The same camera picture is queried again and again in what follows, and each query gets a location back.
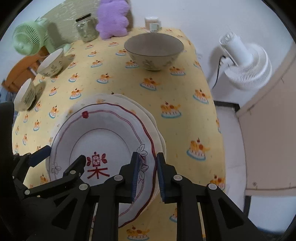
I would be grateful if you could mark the green desk fan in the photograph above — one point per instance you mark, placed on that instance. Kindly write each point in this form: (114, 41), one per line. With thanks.
(25, 39)

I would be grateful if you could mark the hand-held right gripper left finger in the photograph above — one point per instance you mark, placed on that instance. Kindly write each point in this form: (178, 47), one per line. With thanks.
(135, 176)

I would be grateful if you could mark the wooden chair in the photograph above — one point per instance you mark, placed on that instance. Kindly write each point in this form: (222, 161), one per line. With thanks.
(18, 69)

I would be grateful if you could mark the medium yellow flower plate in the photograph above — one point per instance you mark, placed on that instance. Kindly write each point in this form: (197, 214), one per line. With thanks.
(141, 111)

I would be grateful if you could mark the white standing fan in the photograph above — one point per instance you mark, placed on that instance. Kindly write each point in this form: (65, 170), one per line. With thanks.
(249, 67)

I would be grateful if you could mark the green patterned board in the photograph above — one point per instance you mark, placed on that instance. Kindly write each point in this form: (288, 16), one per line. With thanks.
(67, 11)

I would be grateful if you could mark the yellow cake print tablecloth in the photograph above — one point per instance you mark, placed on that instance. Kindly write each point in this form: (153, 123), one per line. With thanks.
(185, 81)

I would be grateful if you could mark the small floral ceramic bowl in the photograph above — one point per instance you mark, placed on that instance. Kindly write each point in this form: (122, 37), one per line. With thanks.
(26, 95)
(52, 64)

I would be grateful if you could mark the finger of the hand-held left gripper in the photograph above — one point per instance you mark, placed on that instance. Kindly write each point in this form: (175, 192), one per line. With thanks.
(41, 153)
(75, 165)

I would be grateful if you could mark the red pattern white plate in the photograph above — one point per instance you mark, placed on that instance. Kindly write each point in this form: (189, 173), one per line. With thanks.
(104, 139)

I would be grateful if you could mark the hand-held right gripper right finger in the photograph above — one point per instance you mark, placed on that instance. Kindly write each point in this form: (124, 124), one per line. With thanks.
(161, 178)

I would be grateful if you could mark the white cotton swab container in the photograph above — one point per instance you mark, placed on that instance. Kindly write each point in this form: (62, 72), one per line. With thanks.
(152, 24)

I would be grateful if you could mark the purple plush toy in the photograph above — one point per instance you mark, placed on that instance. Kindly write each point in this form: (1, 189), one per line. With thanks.
(112, 20)

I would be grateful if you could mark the glass jar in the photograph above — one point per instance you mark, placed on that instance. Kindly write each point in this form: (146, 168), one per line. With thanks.
(87, 30)

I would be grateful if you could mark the large yellow flower plate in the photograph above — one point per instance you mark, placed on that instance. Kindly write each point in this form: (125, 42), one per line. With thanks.
(162, 143)

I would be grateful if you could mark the beige door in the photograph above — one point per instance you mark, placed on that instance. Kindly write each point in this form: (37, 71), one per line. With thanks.
(270, 139)

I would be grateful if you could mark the large floral ceramic bowl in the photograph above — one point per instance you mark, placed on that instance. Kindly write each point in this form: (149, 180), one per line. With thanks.
(152, 55)

